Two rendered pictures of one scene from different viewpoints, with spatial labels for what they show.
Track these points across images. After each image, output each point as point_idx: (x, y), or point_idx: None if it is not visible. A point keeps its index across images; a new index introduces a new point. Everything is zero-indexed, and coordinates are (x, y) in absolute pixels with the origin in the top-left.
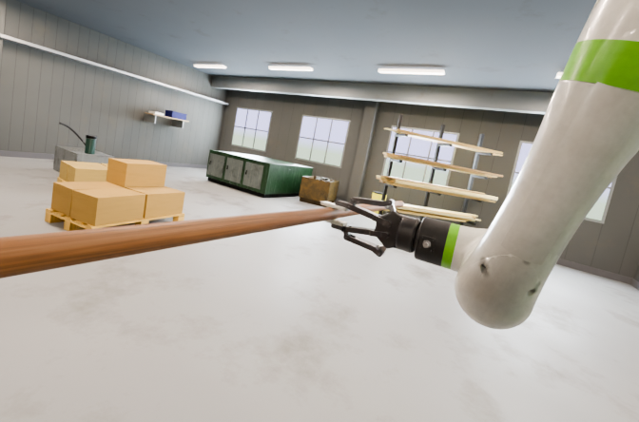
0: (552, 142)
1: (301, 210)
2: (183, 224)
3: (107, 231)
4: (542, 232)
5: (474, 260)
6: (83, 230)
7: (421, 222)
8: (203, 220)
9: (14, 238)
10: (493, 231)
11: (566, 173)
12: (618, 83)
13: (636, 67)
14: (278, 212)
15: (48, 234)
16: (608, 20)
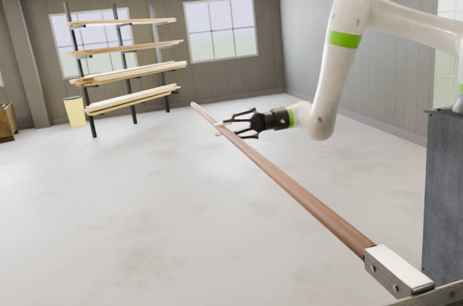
0: (332, 67)
1: (232, 133)
2: (260, 154)
3: (270, 162)
4: (335, 98)
5: (314, 118)
6: (270, 164)
7: (274, 112)
8: (254, 150)
9: (278, 169)
10: (319, 104)
11: (339, 76)
12: (347, 46)
13: (351, 41)
14: (238, 138)
15: (274, 167)
16: (340, 25)
